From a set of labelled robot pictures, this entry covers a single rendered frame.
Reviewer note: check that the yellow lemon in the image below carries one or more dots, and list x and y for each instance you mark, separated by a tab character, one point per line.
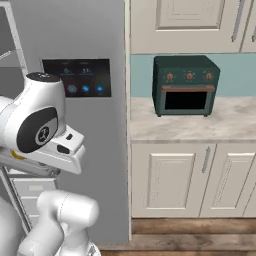
16	155

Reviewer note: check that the cream base cupboard door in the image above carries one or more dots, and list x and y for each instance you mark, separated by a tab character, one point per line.
170	180
230	181

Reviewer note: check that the grey fridge with touch screen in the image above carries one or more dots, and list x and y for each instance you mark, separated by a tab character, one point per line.
100	160

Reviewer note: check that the dark green toaster oven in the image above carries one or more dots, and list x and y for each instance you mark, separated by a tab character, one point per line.
185	85

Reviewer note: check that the narrow cream wall cupboard door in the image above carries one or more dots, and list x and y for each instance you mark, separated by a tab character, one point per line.
250	43

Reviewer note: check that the grey freezer shelf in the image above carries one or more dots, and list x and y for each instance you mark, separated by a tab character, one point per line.
30	166

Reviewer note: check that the white freezer drawer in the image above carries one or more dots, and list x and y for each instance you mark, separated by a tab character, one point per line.
31	190

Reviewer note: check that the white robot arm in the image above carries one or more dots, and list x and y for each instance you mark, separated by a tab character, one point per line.
31	110

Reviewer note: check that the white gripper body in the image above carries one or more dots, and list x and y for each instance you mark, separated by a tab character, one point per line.
71	162

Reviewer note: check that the wide cream wall cupboard door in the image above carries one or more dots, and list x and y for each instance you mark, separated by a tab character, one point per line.
190	26

